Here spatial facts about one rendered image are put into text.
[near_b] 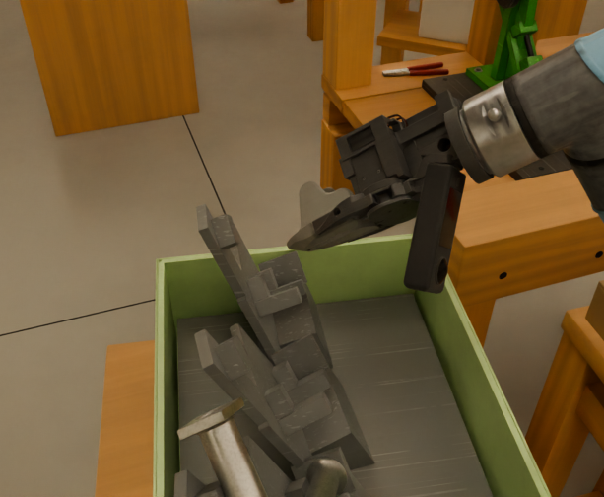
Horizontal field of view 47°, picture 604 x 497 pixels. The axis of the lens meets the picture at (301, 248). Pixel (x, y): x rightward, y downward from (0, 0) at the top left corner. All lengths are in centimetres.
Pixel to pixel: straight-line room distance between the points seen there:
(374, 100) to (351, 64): 10
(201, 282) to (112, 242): 159
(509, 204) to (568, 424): 39
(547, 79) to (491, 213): 66
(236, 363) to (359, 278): 47
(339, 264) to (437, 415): 27
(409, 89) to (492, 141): 105
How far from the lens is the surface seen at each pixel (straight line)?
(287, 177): 286
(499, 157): 61
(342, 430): 85
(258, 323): 87
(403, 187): 62
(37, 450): 207
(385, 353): 104
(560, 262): 132
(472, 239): 117
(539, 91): 60
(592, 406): 121
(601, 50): 60
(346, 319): 108
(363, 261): 107
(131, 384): 110
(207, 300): 108
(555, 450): 135
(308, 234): 66
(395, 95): 161
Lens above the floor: 163
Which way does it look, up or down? 41 degrees down
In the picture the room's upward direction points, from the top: straight up
